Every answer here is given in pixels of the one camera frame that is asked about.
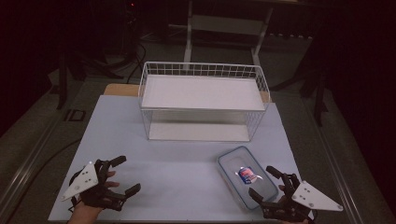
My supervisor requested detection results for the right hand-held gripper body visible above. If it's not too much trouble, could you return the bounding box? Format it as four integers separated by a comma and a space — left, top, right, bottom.
262, 173, 344, 224

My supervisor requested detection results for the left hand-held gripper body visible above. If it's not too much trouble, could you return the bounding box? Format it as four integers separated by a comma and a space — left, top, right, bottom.
61, 159, 126, 212

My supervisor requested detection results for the clear blue-rimmed plastic container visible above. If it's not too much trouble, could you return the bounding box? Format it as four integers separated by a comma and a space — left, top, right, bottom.
216, 145, 280, 212

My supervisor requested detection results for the person's right hand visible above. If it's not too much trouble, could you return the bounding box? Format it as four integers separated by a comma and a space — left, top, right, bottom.
277, 185, 311, 224

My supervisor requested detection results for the person's left hand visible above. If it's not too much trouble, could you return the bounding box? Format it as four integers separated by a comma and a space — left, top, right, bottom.
66, 169, 121, 224

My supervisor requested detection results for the light blue table cover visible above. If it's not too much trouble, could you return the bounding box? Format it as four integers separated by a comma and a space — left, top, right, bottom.
48, 94, 316, 223

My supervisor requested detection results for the black floor socket plate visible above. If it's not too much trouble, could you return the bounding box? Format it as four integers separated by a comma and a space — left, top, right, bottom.
64, 108, 87, 122

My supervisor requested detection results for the black stand leg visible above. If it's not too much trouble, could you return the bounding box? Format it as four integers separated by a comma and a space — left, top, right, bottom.
56, 50, 69, 110

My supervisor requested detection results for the metal floor rail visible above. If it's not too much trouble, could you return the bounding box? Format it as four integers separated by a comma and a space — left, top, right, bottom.
303, 96, 365, 224
0, 116, 64, 216

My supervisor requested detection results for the white wire shelf rack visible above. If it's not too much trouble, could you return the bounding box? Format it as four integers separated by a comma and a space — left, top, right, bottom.
137, 61, 272, 143

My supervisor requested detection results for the white metal stand frame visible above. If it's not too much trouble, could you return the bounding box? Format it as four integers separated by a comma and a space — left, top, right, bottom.
182, 0, 276, 67

